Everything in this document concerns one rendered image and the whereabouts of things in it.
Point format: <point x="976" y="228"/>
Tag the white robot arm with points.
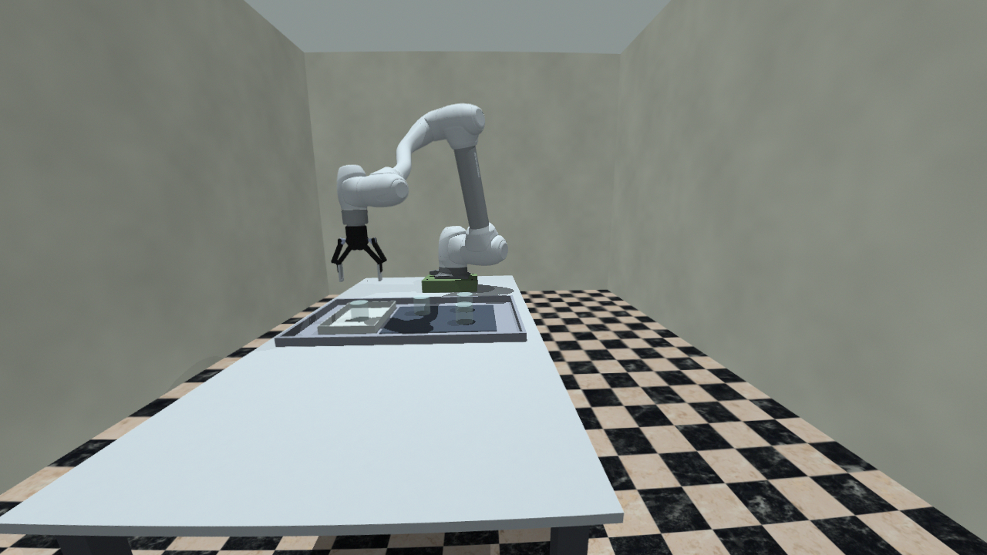
<point x="460" y="124"/>

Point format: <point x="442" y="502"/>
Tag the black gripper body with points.
<point x="358" y="233"/>

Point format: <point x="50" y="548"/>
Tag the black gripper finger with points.
<point x="339" y="261"/>
<point x="378" y="260"/>

